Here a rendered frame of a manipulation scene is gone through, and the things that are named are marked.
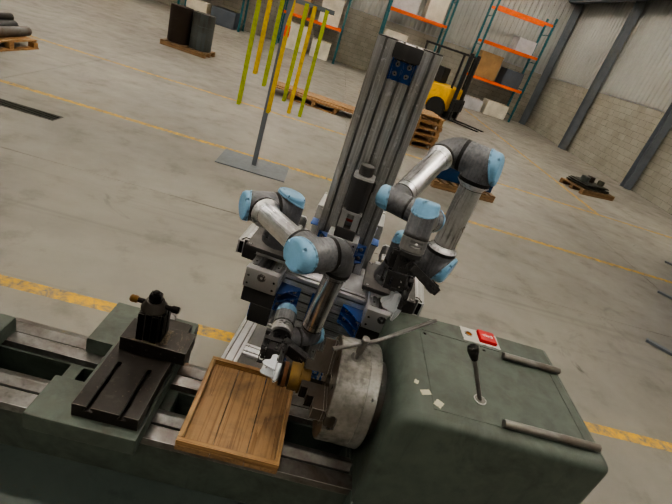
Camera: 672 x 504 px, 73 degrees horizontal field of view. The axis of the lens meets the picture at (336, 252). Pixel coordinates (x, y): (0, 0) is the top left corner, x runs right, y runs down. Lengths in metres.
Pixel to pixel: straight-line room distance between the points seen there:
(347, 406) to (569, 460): 0.59
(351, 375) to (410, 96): 1.06
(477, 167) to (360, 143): 0.49
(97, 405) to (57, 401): 0.12
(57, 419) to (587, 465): 1.39
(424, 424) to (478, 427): 0.15
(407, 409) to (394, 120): 1.09
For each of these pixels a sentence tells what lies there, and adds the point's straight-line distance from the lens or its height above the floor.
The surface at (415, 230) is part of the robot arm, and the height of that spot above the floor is 1.60.
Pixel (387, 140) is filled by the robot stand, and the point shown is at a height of 1.68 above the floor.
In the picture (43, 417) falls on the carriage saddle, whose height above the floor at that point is 0.92.
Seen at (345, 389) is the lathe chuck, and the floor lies 1.19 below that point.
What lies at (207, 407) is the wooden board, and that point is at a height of 0.89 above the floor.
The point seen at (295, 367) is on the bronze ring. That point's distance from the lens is 1.40.
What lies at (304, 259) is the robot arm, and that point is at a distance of 1.38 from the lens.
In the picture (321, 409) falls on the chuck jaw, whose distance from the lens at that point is 1.33.
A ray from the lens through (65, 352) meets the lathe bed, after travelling 1.74.
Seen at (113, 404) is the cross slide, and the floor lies 0.97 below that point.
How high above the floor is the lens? 2.05
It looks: 27 degrees down
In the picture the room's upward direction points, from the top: 19 degrees clockwise
